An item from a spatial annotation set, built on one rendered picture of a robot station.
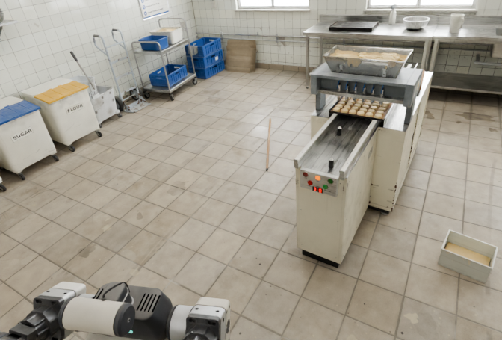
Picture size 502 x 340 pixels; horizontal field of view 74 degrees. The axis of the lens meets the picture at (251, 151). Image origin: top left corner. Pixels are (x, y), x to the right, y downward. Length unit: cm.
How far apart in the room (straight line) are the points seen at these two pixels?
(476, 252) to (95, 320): 257
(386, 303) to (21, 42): 474
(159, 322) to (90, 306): 18
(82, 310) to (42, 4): 466
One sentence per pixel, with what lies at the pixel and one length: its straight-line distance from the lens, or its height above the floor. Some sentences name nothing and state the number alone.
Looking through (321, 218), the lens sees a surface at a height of 46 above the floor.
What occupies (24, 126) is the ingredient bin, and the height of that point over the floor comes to 57.
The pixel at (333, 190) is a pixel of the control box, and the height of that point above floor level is 74.
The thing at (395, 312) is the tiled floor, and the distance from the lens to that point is 252.
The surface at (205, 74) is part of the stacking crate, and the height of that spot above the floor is 10.
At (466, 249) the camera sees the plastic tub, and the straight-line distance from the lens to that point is 294.
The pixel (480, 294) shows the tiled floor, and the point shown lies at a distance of 278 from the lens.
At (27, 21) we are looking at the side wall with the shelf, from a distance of 517.
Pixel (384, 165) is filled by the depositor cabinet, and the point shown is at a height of 52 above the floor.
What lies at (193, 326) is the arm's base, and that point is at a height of 126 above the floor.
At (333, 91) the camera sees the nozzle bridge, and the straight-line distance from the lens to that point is 265.
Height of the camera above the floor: 205
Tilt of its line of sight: 32 degrees down
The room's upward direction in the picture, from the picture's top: 6 degrees counter-clockwise
